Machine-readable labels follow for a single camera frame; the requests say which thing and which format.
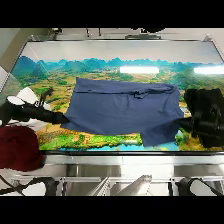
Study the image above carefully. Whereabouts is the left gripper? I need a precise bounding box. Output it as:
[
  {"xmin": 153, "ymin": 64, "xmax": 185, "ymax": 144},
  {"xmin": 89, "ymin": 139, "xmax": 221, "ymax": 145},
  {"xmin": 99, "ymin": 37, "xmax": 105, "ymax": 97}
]
[{"xmin": 43, "ymin": 111, "xmax": 70, "ymax": 125}]

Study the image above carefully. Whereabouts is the dark blue garment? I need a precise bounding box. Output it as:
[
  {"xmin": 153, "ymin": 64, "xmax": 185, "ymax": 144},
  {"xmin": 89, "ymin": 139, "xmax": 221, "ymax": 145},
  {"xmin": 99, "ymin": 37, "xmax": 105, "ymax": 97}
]
[{"xmin": 60, "ymin": 77, "xmax": 185, "ymax": 148}]

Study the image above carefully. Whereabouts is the dark red garment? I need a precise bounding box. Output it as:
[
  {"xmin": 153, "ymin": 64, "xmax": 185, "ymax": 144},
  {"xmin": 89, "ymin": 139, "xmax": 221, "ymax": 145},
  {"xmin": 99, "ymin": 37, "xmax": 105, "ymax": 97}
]
[{"xmin": 0, "ymin": 125, "xmax": 45, "ymax": 173}]

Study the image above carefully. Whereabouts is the black garment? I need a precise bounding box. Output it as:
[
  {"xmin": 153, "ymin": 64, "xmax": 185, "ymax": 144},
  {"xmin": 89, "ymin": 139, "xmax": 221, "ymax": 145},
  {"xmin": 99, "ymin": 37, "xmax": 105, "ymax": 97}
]
[{"xmin": 183, "ymin": 87, "xmax": 224, "ymax": 150}]

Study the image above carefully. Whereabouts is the black cable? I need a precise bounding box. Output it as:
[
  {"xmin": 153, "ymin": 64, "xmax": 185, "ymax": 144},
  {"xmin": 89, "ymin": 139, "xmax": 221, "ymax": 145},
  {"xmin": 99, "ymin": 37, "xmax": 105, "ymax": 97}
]
[
  {"xmin": 198, "ymin": 178, "xmax": 224, "ymax": 197},
  {"xmin": 0, "ymin": 174, "xmax": 34, "ymax": 197}
]

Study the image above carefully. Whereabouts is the silver frame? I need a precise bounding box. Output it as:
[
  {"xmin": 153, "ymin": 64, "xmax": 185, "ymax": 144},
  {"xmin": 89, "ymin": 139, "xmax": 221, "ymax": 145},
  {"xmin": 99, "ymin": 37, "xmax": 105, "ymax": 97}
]
[{"xmin": 0, "ymin": 153, "xmax": 224, "ymax": 197}]

